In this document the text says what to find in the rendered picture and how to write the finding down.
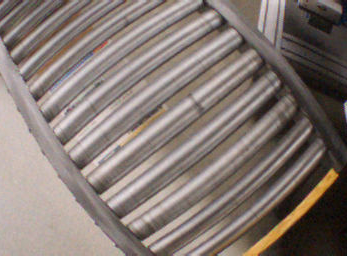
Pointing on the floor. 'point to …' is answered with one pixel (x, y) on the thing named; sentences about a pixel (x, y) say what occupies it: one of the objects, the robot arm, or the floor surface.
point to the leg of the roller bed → (305, 190)
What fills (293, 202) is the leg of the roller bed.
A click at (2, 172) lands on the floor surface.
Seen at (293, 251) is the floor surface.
